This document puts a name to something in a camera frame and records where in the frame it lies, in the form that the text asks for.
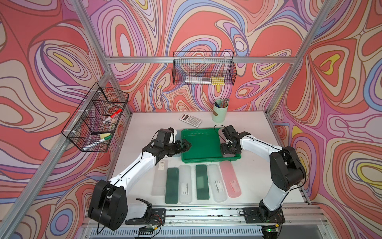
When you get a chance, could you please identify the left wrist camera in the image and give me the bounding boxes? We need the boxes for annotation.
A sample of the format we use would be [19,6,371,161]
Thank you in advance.
[156,127,175,143]

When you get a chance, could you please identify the black wire basket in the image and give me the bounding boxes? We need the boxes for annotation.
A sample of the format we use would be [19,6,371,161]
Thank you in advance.
[61,83,129,152]
[172,50,237,85]

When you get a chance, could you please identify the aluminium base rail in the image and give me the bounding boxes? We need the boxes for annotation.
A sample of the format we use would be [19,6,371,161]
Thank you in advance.
[76,204,335,239]

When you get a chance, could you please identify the frosted flat pencil case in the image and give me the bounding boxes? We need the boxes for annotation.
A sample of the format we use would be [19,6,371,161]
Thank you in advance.
[151,159,169,196]

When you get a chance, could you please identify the pale green pen cup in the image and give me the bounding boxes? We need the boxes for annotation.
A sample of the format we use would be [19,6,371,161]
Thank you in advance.
[212,106,228,123]

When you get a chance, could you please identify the frosted white pencil case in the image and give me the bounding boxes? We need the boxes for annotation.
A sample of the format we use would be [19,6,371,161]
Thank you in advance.
[179,165,192,204]
[207,164,227,203]

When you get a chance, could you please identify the white calculator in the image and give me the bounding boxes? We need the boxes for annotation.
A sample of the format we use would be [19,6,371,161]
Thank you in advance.
[179,114,203,127]

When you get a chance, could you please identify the dark green pencil case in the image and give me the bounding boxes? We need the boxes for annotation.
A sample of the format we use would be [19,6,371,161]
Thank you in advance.
[165,167,179,204]
[196,164,210,200]

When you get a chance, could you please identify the pens in cup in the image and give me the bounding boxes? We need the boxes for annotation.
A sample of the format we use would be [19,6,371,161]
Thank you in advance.
[214,99,229,109]

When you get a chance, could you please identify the red marker in basket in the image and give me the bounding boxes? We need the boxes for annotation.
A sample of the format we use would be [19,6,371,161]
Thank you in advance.
[105,109,122,122]

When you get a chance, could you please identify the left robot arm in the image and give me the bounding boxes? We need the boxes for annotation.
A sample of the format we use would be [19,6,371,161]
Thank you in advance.
[88,139,192,231]

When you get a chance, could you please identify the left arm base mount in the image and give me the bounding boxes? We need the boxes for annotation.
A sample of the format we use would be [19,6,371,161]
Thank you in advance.
[124,198,166,226]

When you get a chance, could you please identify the black wire basket back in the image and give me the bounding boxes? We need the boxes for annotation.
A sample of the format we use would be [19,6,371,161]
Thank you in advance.
[172,50,237,85]

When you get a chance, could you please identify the light blue pencil case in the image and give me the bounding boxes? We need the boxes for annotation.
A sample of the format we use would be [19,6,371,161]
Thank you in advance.
[173,129,182,157]

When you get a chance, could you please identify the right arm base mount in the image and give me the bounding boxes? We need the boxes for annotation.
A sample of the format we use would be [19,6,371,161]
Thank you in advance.
[243,206,286,224]

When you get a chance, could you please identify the clear box in basket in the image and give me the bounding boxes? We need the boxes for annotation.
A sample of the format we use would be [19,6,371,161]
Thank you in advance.
[185,76,212,85]

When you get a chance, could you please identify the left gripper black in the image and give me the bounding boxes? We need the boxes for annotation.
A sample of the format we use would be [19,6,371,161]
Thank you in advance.
[162,138,191,157]

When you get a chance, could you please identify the black wire basket left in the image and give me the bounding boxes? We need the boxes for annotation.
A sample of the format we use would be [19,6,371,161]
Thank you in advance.
[61,83,129,152]

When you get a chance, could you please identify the green plastic storage box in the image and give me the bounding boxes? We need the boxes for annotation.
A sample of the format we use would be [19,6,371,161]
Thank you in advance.
[181,128,241,163]

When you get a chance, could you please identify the green white marker in basket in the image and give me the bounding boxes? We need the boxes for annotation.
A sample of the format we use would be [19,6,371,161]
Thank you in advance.
[83,133,111,150]

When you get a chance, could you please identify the yellow box in basket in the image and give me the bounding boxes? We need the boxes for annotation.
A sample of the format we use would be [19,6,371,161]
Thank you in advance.
[211,76,225,86]

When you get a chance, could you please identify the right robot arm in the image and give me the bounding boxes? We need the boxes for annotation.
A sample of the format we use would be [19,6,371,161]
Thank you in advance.
[219,125,306,222]

